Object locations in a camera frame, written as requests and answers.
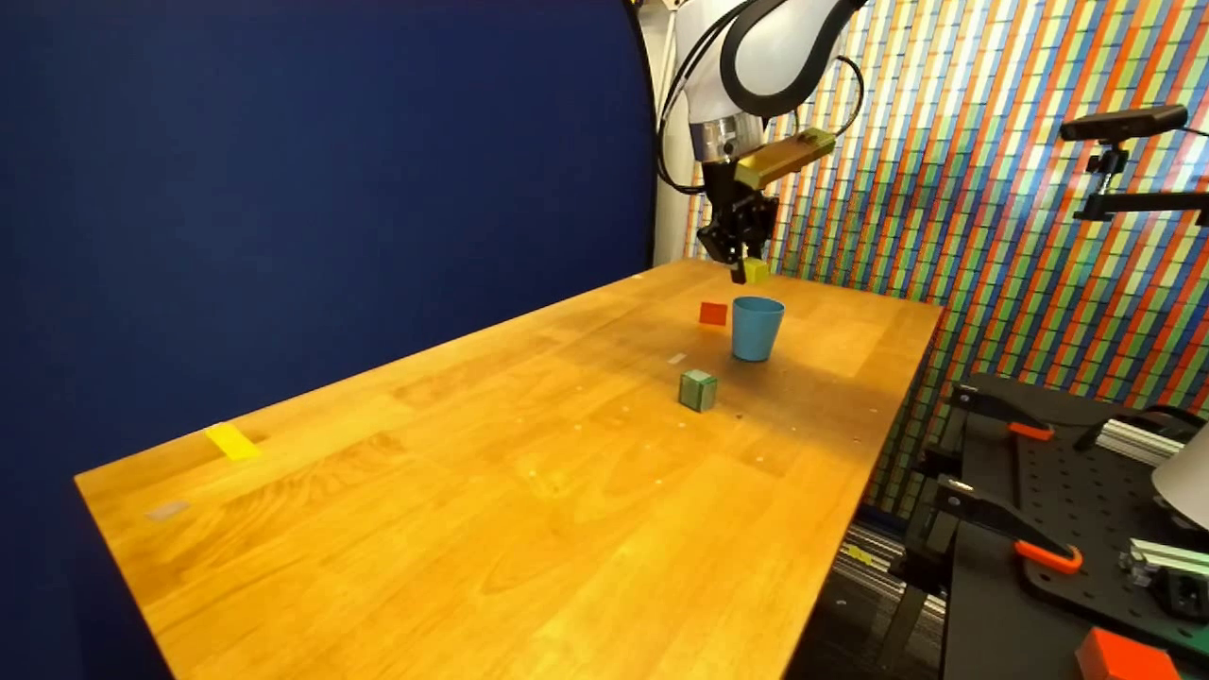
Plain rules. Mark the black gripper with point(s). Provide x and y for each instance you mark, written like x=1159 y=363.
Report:
x=736 y=208

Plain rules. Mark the yellow block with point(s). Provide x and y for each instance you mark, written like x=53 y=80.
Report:
x=757 y=275

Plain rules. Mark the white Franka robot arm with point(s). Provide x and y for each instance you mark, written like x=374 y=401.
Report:
x=768 y=52

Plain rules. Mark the red block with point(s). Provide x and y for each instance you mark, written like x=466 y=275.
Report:
x=715 y=317

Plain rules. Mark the blue plastic cup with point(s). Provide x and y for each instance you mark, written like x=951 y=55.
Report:
x=757 y=332

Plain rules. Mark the green block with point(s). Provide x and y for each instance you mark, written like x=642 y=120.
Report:
x=698 y=392

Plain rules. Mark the colourful patterned panel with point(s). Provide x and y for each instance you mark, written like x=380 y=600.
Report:
x=994 y=230

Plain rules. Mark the black perforated work board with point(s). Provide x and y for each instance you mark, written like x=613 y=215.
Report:
x=1069 y=503

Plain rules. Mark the aluminium profile bar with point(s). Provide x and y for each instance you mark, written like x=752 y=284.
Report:
x=1139 y=441
x=1174 y=573

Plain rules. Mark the blue fabric backdrop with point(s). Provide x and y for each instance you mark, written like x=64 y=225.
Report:
x=290 y=202

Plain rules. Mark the white cone shade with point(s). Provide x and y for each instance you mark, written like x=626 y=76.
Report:
x=1189 y=485

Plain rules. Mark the yellow tape strip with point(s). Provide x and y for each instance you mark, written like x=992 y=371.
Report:
x=233 y=445

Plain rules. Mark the red box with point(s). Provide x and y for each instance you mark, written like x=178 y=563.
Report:
x=1122 y=658

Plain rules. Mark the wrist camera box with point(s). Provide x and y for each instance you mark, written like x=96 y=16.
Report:
x=783 y=157

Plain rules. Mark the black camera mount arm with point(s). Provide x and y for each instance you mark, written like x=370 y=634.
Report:
x=1139 y=193

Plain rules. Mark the black camera on stand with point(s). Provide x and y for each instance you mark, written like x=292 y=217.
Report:
x=1121 y=124

